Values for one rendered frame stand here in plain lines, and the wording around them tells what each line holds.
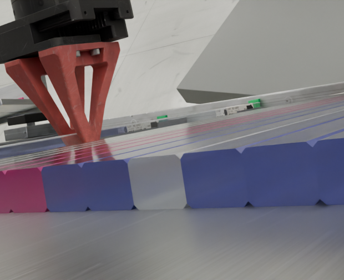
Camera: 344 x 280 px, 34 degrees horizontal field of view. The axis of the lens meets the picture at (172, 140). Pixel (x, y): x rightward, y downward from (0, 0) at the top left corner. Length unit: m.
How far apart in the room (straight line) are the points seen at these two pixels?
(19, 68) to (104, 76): 0.06
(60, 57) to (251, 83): 0.57
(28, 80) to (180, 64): 1.85
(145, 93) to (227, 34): 1.21
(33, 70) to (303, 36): 0.61
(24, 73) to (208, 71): 0.62
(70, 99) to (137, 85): 1.91
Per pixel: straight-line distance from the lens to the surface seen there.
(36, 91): 0.42
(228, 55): 1.02
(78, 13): 0.38
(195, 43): 2.32
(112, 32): 0.42
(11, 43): 0.42
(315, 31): 0.96
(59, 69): 0.40
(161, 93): 2.18
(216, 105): 0.70
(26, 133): 0.80
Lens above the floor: 1.14
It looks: 36 degrees down
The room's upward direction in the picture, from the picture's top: 39 degrees counter-clockwise
